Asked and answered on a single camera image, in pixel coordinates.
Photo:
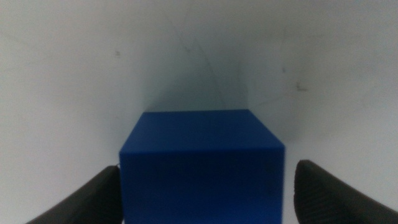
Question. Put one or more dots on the blue foam cube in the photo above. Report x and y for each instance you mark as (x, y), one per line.
(202, 174)

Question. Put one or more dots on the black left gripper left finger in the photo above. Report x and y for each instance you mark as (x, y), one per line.
(90, 202)

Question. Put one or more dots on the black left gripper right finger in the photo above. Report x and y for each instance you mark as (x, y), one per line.
(329, 199)

